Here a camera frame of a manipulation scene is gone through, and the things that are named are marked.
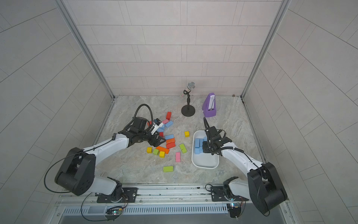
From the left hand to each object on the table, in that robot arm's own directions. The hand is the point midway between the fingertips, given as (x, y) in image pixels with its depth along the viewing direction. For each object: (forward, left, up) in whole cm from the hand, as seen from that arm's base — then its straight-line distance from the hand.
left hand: (164, 135), depth 86 cm
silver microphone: (+22, -16, +22) cm, 35 cm away
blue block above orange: (+3, -3, -6) cm, 7 cm away
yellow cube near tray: (+4, -15, -5) cm, 16 cm away
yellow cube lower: (-10, +1, -6) cm, 11 cm away
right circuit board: (-37, -38, -7) cm, 54 cm away
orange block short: (-1, -3, -5) cm, 6 cm away
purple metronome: (+22, -30, +3) cm, 38 cm away
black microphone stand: (+25, -16, -5) cm, 30 cm away
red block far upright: (+20, -1, -6) cm, 21 cm away
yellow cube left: (-7, +9, -5) cm, 12 cm away
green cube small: (-8, +5, -5) cm, 11 cm away
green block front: (-18, -4, -6) cm, 19 cm away
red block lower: (-4, -4, -6) cm, 8 cm away
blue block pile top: (+12, -2, -6) cm, 14 cm away
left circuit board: (-38, +20, -5) cm, 43 cm away
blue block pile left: (+7, +3, -5) cm, 9 cm away
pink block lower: (-11, -9, -7) cm, 16 cm away
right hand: (-5, -26, -5) cm, 27 cm away
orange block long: (-6, +2, -6) cm, 9 cm away
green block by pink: (-6, -13, -6) cm, 15 cm away
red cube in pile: (+4, +3, -5) cm, 7 cm away
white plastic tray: (-15, -25, 0) cm, 29 cm away
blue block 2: (-1, -24, -4) cm, 24 cm away
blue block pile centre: (-8, -21, -4) cm, 23 cm away
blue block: (-3, -21, -4) cm, 22 cm away
